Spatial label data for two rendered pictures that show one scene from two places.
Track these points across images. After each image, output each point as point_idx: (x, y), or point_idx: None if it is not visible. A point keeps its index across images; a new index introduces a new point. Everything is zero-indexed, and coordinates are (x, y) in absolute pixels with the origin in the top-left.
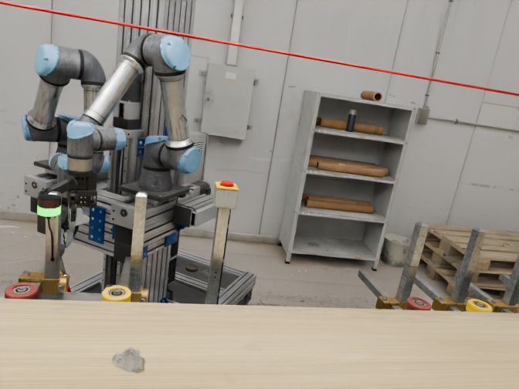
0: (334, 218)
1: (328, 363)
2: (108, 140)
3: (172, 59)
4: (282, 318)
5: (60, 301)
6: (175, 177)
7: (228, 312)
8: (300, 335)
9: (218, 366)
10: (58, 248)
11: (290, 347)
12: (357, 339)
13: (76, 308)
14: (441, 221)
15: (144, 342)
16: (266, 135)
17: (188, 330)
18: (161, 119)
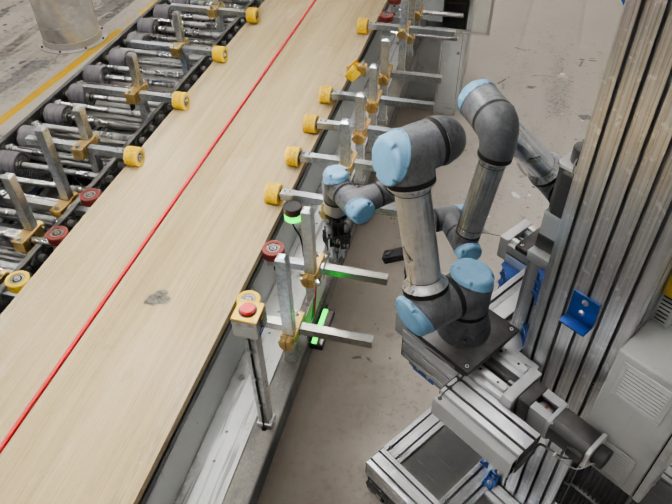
0: None
1: (75, 424)
2: (338, 202)
3: (373, 161)
4: (152, 417)
5: (249, 268)
6: (594, 388)
7: (183, 373)
8: (120, 420)
9: (122, 345)
10: (305, 251)
11: (110, 403)
12: (83, 474)
13: (236, 275)
14: None
15: (173, 308)
16: None
17: (173, 336)
18: (566, 271)
